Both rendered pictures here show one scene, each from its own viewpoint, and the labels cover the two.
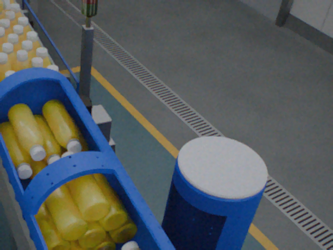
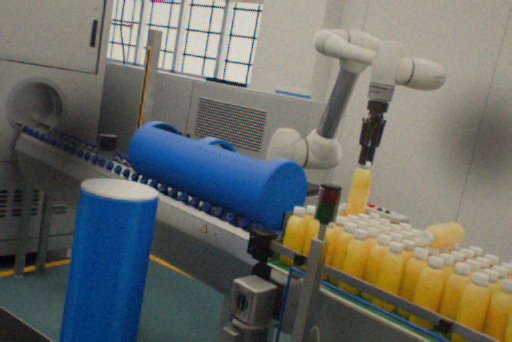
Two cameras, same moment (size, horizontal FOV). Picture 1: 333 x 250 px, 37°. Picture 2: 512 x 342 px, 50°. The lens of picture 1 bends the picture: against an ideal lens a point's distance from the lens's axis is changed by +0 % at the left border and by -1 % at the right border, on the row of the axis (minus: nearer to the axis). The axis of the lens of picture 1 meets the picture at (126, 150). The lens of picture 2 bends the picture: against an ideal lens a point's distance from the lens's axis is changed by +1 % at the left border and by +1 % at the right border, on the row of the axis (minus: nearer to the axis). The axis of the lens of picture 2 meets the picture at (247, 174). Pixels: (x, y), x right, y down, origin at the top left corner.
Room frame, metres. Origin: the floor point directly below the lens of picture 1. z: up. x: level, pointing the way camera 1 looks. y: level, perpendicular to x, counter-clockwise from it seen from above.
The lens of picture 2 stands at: (3.17, -0.47, 1.50)
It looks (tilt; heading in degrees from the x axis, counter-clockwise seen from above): 10 degrees down; 162
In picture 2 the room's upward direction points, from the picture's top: 10 degrees clockwise
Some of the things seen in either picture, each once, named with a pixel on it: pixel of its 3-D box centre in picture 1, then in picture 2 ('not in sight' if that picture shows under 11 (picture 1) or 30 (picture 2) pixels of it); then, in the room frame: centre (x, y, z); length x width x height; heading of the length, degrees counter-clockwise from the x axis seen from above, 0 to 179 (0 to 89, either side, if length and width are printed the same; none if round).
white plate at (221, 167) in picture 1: (222, 165); (120, 189); (1.17, -0.30, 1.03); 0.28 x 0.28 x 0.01
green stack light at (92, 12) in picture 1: (89, 7); (326, 210); (1.82, 0.22, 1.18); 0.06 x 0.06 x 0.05
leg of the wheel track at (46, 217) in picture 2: not in sight; (44, 229); (-0.50, -0.60, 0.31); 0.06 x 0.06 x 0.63; 29
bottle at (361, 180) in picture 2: not in sight; (359, 190); (1.41, 0.55, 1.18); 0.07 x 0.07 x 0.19
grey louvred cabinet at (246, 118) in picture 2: not in sight; (199, 166); (-1.28, 0.54, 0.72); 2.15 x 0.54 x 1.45; 38
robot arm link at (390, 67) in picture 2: not in sight; (390, 63); (1.40, 0.56, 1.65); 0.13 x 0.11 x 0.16; 91
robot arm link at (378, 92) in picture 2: not in sight; (380, 93); (1.40, 0.55, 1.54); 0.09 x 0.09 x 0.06
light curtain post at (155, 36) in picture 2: not in sight; (136, 170); (-0.15, -0.10, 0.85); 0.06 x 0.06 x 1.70; 29
